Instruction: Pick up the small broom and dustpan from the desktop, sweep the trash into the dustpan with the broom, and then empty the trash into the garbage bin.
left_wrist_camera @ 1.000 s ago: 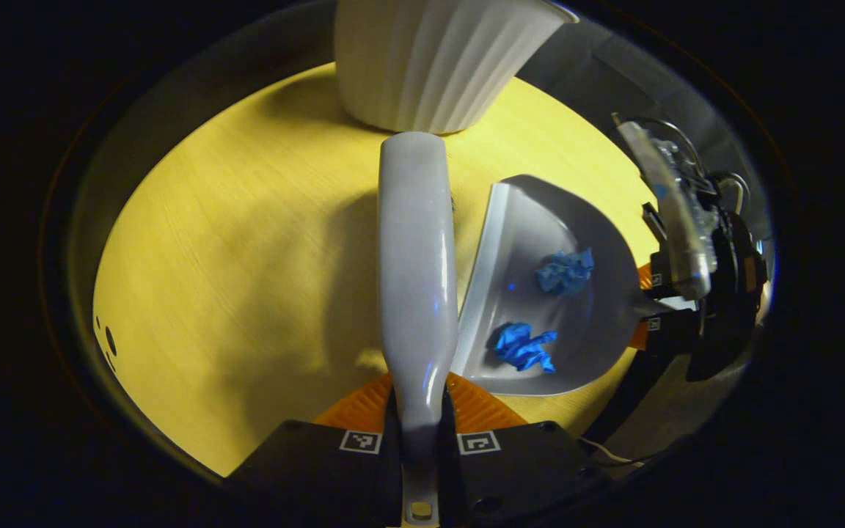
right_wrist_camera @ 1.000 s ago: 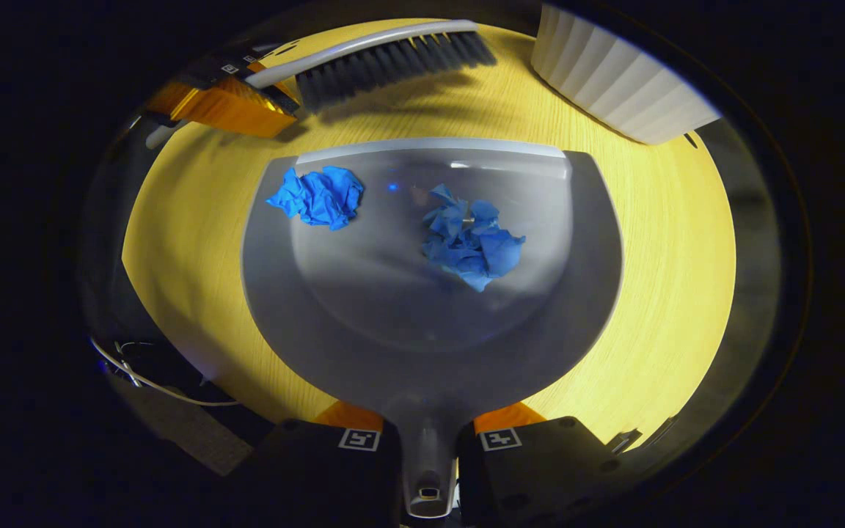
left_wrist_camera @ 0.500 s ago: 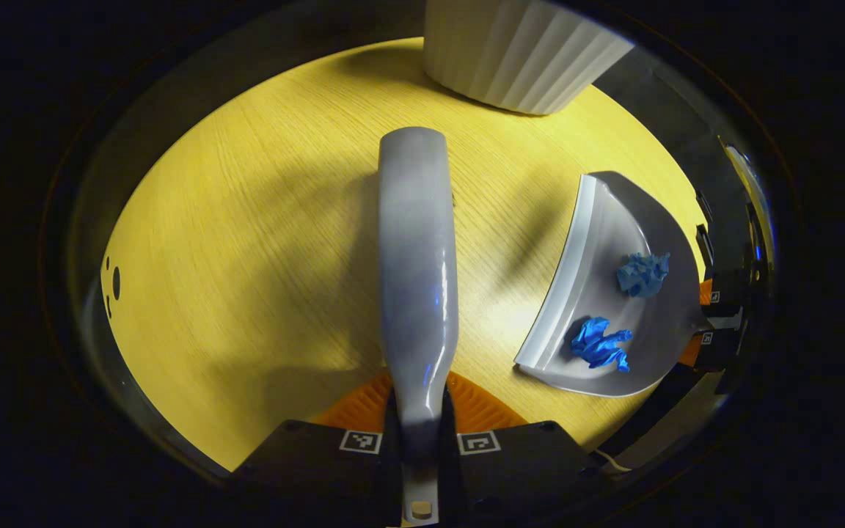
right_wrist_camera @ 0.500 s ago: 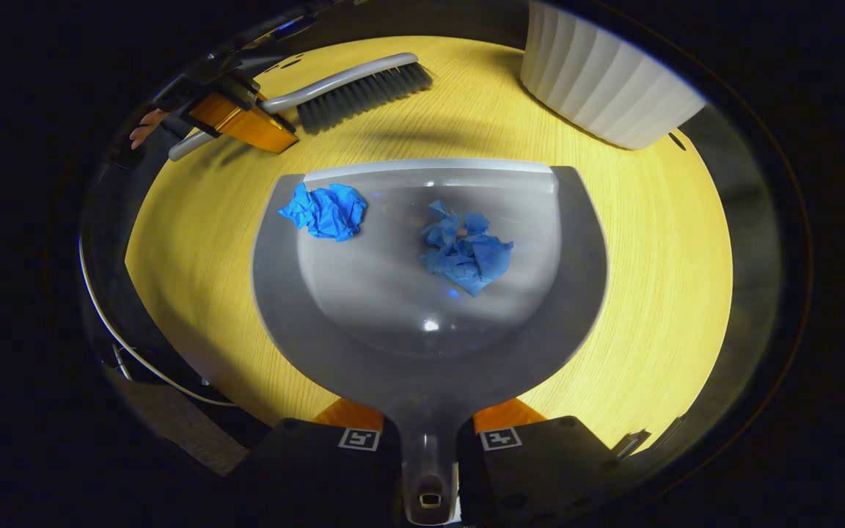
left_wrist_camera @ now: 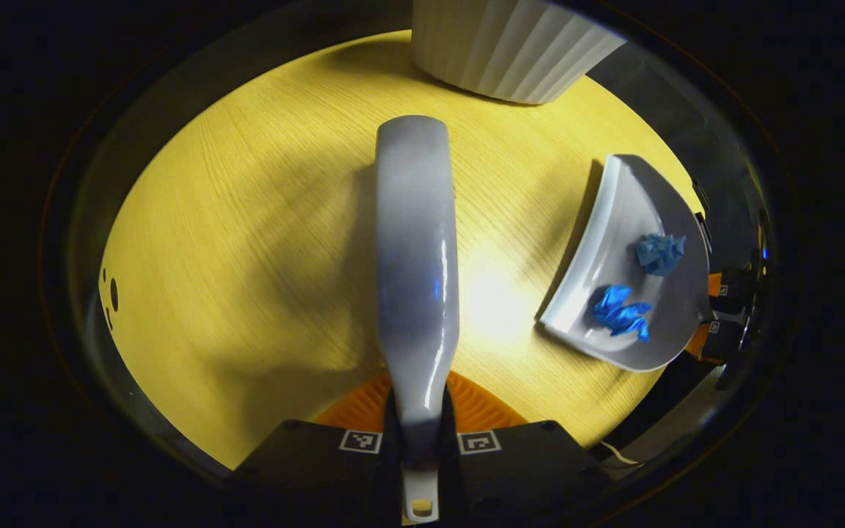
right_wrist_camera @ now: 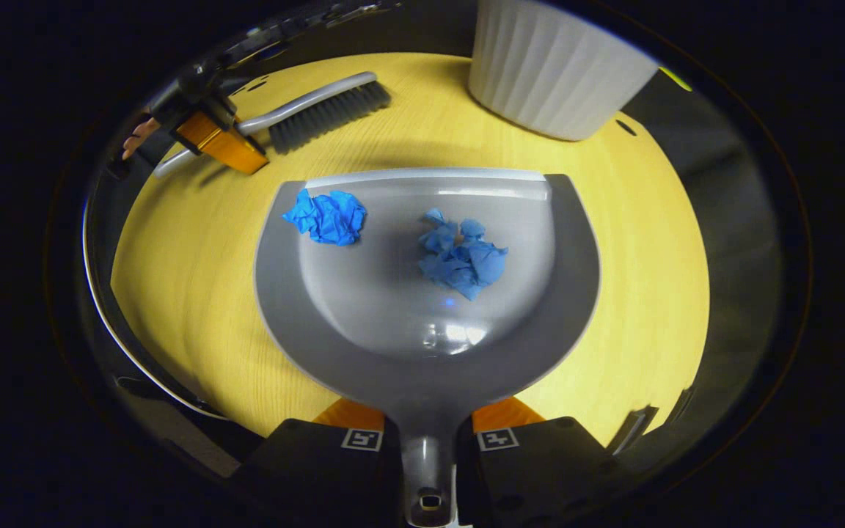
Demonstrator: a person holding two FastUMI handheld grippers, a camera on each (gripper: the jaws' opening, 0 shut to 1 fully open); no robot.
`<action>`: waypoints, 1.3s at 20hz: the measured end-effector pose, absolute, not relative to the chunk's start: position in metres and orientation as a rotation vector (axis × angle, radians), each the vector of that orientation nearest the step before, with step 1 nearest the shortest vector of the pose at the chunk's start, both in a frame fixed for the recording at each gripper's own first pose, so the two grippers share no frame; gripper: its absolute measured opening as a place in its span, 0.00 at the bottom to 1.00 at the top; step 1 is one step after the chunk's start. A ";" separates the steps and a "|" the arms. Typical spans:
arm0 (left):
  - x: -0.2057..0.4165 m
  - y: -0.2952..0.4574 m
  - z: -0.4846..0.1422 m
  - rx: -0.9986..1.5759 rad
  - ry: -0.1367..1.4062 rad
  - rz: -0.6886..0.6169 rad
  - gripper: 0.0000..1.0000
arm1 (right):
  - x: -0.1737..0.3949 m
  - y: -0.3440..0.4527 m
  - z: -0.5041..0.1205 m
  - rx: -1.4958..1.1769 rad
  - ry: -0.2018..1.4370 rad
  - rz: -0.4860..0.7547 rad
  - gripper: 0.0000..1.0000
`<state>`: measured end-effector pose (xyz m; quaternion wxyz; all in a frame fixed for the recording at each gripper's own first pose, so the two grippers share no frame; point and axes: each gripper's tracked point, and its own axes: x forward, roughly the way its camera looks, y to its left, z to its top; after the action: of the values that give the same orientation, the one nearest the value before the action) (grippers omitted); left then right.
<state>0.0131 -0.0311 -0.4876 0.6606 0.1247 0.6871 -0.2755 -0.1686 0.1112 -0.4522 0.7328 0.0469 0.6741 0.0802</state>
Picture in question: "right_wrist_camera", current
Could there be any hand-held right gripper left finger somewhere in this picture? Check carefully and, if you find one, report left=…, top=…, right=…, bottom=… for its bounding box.
left=235, top=398, right=403, bottom=528

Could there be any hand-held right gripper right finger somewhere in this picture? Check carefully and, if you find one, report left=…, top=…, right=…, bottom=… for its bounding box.
left=456, top=396, right=618, bottom=528

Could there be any small grey broom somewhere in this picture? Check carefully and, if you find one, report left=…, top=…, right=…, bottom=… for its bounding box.
left=153, top=71, right=392, bottom=179

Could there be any dark blue paper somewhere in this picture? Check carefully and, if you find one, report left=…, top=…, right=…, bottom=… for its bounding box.
left=282, top=188, right=367, bottom=246

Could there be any grey dustpan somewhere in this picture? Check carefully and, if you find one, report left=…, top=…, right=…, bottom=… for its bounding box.
left=254, top=167, right=603, bottom=528

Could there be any light blue paper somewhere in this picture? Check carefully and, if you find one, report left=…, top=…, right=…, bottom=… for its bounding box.
left=417, top=208, right=509, bottom=301

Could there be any white ribbed garbage bin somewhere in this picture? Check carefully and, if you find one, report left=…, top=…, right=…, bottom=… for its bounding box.
left=468, top=0, right=659, bottom=142

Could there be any wooden desktop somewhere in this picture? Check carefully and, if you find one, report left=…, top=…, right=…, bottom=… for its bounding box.
left=111, top=53, right=711, bottom=447

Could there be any white cable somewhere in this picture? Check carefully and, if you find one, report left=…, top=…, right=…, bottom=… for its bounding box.
left=82, top=198, right=227, bottom=421

